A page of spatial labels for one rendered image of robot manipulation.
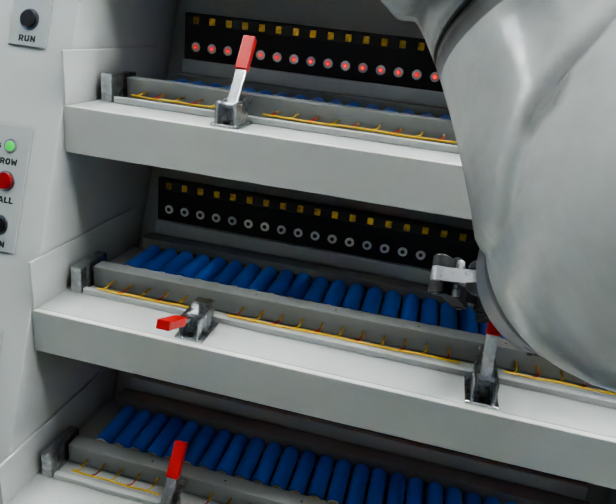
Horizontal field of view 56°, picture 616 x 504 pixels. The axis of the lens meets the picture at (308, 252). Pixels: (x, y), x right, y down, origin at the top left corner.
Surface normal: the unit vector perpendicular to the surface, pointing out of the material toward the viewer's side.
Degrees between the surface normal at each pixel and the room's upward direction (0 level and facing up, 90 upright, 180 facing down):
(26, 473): 90
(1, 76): 90
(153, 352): 109
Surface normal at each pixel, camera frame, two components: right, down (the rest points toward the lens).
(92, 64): 0.97, 0.18
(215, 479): 0.11, -0.92
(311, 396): -0.23, 0.33
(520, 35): -0.81, -0.21
